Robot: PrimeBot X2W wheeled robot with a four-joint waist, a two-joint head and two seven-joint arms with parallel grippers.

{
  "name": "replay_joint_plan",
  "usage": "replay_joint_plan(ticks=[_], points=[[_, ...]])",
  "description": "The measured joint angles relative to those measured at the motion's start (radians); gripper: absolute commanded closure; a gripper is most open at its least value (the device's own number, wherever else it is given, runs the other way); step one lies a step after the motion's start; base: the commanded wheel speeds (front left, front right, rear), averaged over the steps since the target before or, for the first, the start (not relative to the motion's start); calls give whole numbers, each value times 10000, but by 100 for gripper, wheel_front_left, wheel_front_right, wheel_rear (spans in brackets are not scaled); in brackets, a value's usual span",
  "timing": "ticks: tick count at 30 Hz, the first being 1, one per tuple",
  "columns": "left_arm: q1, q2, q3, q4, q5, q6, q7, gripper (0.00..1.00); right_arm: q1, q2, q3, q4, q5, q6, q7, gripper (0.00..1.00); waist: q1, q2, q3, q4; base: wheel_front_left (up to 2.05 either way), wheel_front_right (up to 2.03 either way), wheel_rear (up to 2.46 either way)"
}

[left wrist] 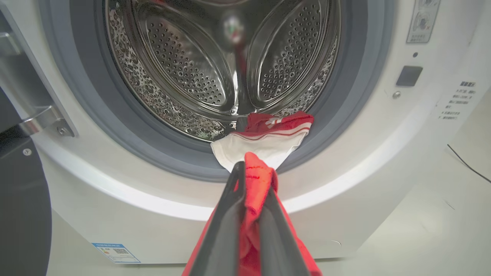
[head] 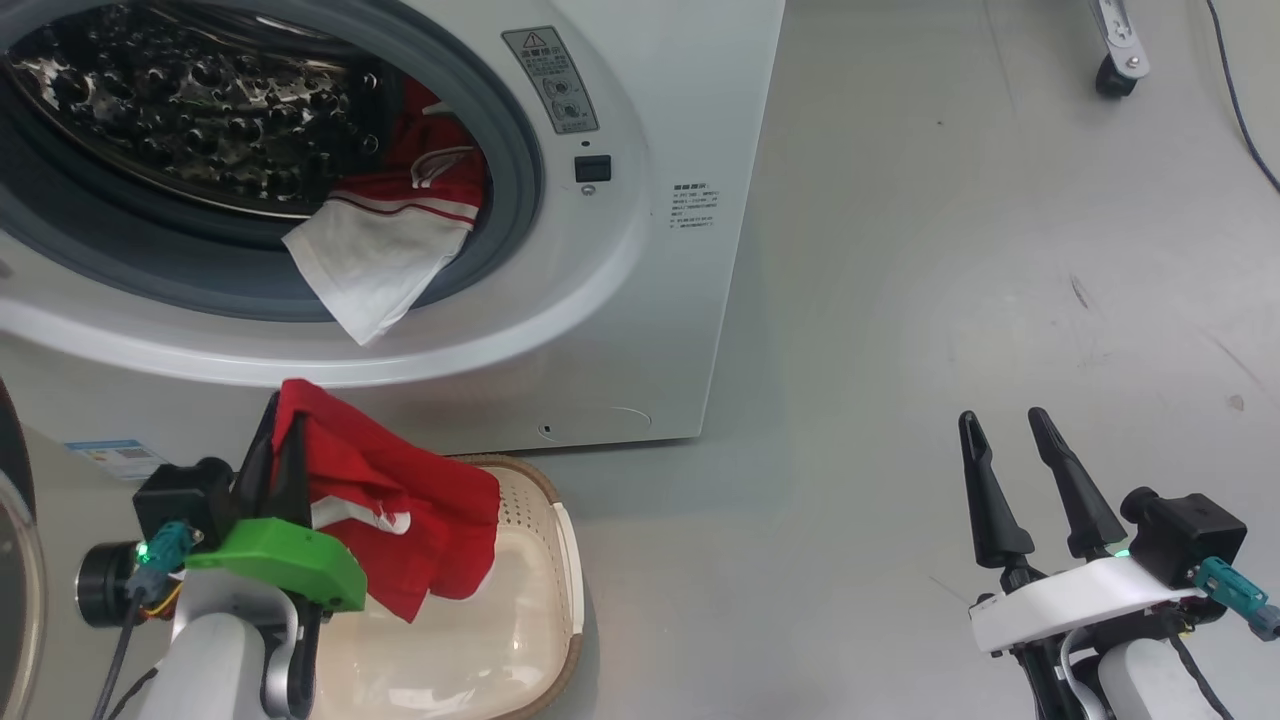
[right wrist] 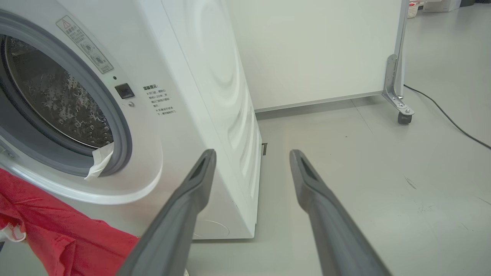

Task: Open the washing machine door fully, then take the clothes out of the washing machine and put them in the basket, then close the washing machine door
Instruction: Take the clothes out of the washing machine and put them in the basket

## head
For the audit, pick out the cream perforated laundry basket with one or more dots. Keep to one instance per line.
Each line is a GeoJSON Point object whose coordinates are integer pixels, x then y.
{"type": "Point", "coordinates": [480, 640]}

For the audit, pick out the white oval filter access cover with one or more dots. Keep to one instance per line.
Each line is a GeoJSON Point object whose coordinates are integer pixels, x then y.
{"type": "Point", "coordinates": [600, 425]}

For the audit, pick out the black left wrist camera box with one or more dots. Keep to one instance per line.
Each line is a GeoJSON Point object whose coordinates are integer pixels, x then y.
{"type": "Point", "coordinates": [185, 500]}

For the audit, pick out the stainless steel washing machine drum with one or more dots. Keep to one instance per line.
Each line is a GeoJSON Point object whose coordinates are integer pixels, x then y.
{"type": "Point", "coordinates": [180, 110]}

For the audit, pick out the white garment with red trim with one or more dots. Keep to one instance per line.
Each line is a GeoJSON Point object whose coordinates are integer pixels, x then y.
{"type": "Point", "coordinates": [370, 270]}

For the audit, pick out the grey warning sticker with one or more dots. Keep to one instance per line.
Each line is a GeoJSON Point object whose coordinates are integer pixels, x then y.
{"type": "Point", "coordinates": [550, 80]}

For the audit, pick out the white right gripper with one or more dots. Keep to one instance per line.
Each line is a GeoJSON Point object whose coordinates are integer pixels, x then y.
{"type": "Point", "coordinates": [1070, 600]}

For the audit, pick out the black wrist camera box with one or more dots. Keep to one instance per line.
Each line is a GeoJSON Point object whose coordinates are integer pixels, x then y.
{"type": "Point", "coordinates": [185, 500]}
{"type": "Point", "coordinates": [1190, 535]}

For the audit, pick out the blue energy label sticker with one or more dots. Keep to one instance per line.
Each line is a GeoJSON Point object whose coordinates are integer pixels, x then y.
{"type": "Point", "coordinates": [115, 458]}

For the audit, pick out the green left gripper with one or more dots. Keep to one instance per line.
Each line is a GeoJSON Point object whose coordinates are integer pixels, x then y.
{"type": "Point", "coordinates": [290, 565]}

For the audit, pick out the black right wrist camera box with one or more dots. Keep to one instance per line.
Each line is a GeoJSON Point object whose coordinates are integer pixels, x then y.
{"type": "Point", "coordinates": [1190, 535]}

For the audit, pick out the white front-load washing machine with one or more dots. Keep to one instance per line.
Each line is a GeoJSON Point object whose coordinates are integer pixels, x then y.
{"type": "Point", "coordinates": [640, 320]}

